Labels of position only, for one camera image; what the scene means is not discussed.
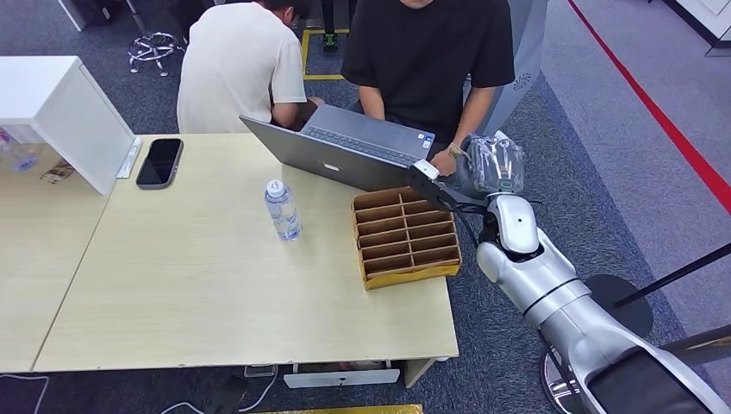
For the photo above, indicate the person's left hand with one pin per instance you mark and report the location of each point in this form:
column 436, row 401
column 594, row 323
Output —
column 442, row 164

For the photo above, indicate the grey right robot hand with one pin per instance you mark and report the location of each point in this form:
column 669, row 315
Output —
column 494, row 166

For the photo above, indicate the person's left forearm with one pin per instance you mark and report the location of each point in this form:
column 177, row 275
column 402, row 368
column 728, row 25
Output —
column 474, row 114

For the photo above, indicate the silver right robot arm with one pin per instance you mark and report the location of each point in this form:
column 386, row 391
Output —
column 571, row 308

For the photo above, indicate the person's right forearm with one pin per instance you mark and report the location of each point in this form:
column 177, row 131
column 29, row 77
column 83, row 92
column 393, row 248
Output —
column 294, row 105
column 372, row 103

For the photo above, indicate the wooden slotted card organizer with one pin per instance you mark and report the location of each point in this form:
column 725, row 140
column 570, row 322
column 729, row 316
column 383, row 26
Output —
column 402, row 240

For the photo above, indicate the person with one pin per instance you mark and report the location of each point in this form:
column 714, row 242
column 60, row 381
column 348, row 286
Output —
column 428, row 63
column 234, row 68

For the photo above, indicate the grey white kiosk pillar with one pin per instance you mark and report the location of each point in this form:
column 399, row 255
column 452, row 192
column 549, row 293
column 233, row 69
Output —
column 525, row 57

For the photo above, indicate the grey laptop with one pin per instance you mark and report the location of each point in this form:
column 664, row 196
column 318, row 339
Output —
column 325, row 157

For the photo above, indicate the clear plastic water bottle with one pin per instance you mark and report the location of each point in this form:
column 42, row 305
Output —
column 283, row 214

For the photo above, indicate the black stand with green foot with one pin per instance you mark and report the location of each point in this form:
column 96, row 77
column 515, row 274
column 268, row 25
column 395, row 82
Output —
column 329, row 28

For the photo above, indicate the black round stanchion base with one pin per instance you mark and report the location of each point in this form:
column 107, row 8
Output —
column 625, row 306

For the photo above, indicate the thin black stanchion pole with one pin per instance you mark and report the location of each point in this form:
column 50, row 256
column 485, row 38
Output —
column 679, row 272

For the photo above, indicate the chrome round stanchion base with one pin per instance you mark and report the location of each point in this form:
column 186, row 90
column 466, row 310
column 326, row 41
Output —
column 557, row 380

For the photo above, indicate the white under-desk tray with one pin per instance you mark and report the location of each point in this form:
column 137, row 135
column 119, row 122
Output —
column 342, row 378

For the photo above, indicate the white black-trimmed counter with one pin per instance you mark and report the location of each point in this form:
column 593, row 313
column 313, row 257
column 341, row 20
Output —
column 705, row 20

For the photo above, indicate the black smartphone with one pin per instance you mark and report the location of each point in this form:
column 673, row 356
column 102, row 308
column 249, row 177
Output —
column 160, row 163

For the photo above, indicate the white flat strip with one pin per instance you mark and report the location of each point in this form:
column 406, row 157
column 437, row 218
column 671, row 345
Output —
column 129, row 159

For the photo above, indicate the chrome office chair base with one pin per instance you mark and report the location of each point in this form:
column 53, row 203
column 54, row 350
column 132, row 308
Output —
column 151, row 48

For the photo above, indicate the white cabinet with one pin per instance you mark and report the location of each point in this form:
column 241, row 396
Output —
column 63, row 108

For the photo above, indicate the small printed packet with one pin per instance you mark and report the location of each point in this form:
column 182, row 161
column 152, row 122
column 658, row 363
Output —
column 58, row 172

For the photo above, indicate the small clear plastic bottle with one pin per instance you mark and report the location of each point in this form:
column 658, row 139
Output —
column 21, row 154

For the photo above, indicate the black pale-tipped wrist camera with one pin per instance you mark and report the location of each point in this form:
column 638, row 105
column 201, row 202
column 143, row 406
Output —
column 437, row 191

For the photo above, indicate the yellow floor tape frame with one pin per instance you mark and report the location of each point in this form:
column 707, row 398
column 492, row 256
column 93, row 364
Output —
column 322, row 76

